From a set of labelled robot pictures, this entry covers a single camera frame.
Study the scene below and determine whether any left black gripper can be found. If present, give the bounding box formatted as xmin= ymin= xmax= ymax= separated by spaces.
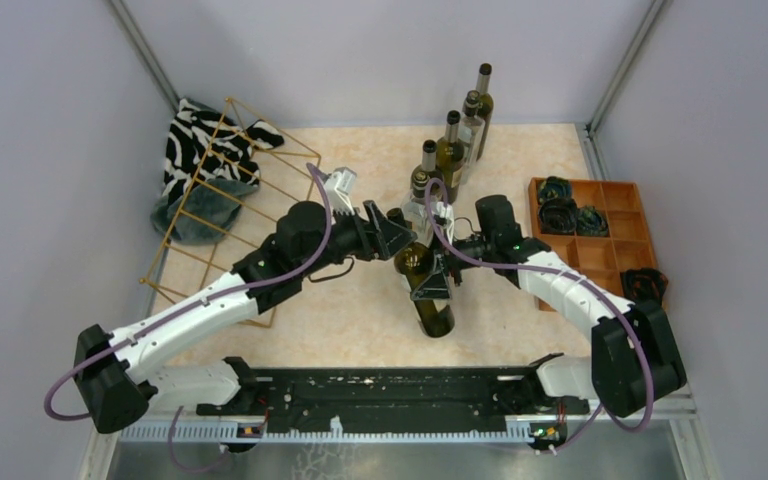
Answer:
xmin=298 ymin=198 xmax=418 ymax=278

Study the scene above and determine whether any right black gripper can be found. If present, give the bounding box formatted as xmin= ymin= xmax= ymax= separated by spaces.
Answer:
xmin=410 ymin=222 xmax=496 ymax=299

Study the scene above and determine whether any dark green wine bottle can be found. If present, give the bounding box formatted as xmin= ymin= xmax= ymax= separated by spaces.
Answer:
xmin=393 ymin=241 xmax=455 ymax=338

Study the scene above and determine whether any clear glass liquor bottle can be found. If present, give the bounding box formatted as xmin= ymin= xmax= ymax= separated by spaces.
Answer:
xmin=401 ymin=167 xmax=433 ymax=247

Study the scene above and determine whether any dark labelled wine bottle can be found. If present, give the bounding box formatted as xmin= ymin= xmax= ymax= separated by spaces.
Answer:
xmin=417 ymin=139 xmax=443 ymax=180

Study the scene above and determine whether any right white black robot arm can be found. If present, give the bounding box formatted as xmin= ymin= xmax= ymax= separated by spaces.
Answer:
xmin=420 ymin=195 xmax=687 ymax=418

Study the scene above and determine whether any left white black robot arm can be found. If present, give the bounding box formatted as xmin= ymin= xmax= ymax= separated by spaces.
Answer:
xmin=71 ymin=201 xmax=416 ymax=434

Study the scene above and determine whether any olive green wine bottle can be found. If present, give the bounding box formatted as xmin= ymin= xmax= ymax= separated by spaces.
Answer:
xmin=436 ymin=110 xmax=466 ymax=203

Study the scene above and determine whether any clear tall glass bottle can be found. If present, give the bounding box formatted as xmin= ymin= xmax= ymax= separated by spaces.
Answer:
xmin=458 ymin=90 xmax=485 ymax=185

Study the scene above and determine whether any green bottle grey capsule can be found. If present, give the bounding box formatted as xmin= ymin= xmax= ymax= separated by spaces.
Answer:
xmin=476 ymin=63 xmax=494 ymax=160

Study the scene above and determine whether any black rosette middle tray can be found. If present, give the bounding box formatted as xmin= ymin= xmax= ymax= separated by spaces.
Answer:
xmin=537 ymin=198 xmax=578 ymax=235

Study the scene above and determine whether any dark rosette back compartment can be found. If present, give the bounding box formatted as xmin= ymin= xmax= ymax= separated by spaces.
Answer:
xmin=536 ymin=176 xmax=572 ymax=205

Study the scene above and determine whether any grey green fluffy cloth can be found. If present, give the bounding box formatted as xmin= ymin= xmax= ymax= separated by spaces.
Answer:
xmin=149 ymin=178 xmax=260 ymax=245

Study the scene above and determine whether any dark green rosette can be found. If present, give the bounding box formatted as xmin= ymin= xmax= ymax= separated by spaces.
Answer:
xmin=576 ymin=205 xmax=610 ymax=237

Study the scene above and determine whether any zebra pattern cloth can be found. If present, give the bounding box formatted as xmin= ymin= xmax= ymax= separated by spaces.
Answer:
xmin=162 ymin=98 xmax=285 ymax=204

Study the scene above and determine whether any orange compartment tray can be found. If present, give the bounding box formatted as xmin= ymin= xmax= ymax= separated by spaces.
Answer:
xmin=527 ymin=177 xmax=662 ymax=297

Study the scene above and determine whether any black rosette front compartment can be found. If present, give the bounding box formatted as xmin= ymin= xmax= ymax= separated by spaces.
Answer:
xmin=620 ymin=267 xmax=669 ymax=305

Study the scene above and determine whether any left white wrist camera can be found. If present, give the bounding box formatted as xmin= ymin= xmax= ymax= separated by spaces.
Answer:
xmin=324 ymin=167 xmax=357 ymax=215

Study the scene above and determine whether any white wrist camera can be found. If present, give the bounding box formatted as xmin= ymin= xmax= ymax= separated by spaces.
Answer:
xmin=324 ymin=167 xmax=357 ymax=215
xmin=427 ymin=201 xmax=455 ymax=243

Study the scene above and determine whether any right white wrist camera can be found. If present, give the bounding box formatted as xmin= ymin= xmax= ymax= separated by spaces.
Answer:
xmin=427 ymin=201 xmax=455 ymax=243

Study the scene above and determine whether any gold wire wine rack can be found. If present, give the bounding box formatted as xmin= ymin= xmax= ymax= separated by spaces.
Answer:
xmin=140 ymin=97 xmax=322 ymax=314

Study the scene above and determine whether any grey slotted cable duct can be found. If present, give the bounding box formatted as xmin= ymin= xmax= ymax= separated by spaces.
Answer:
xmin=118 ymin=418 xmax=561 ymax=446

